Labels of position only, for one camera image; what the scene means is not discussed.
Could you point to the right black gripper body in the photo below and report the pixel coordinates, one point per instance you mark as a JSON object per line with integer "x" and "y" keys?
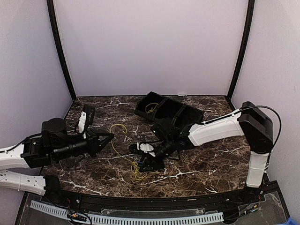
{"x": 165, "y": 146}

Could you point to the black front rail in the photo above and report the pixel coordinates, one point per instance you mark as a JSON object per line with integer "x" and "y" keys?
{"x": 86, "y": 202}

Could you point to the black three-compartment bin tray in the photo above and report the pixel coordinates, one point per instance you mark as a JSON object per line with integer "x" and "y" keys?
{"x": 155, "y": 107}

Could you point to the white slotted cable duct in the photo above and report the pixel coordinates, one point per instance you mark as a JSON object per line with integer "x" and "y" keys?
{"x": 129, "y": 217}

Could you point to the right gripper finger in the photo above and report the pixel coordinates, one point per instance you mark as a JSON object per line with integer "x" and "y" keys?
{"x": 145, "y": 163}
{"x": 153, "y": 165}

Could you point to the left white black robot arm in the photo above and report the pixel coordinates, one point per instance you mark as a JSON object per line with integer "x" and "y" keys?
{"x": 38, "y": 150}

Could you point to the right black frame post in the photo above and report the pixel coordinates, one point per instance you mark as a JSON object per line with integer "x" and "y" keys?
{"x": 242, "y": 50}

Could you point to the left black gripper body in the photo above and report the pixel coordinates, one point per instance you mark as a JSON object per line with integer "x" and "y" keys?
{"x": 92, "y": 139}

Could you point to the left black frame post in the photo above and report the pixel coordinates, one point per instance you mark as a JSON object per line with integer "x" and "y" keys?
{"x": 59, "y": 48}

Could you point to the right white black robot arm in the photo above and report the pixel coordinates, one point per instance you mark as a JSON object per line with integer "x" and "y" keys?
{"x": 248, "y": 121}

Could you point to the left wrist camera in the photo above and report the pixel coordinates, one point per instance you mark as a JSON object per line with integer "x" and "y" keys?
{"x": 86, "y": 119}

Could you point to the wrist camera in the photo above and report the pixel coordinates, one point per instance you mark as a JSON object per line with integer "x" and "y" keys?
{"x": 142, "y": 149}
{"x": 86, "y": 119}

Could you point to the blue object bottom corner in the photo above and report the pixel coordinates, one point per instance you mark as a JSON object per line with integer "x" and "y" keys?
{"x": 291, "y": 221}

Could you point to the black frame post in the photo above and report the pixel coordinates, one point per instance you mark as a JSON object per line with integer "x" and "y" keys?
{"x": 59, "y": 48}
{"x": 242, "y": 50}

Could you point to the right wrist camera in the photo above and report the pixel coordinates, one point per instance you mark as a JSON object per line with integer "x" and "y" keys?
{"x": 142, "y": 149}

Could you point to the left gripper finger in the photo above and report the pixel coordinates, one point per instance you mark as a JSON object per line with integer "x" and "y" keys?
{"x": 100, "y": 136}
{"x": 101, "y": 143}

